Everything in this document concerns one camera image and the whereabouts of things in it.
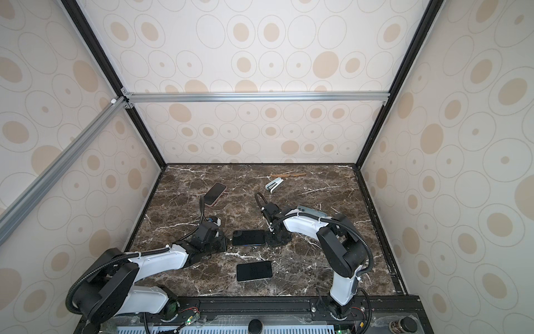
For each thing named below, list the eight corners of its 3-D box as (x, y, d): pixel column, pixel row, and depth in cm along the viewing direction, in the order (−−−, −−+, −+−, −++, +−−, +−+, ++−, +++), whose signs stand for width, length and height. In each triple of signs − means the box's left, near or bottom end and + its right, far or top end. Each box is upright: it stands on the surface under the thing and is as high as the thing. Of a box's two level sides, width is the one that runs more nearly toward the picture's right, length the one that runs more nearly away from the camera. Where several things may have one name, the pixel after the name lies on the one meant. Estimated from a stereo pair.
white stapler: (265, 188, 112) (265, 185, 109) (277, 178, 116) (277, 175, 114) (271, 193, 110) (271, 189, 108) (283, 182, 114) (283, 179, 112)
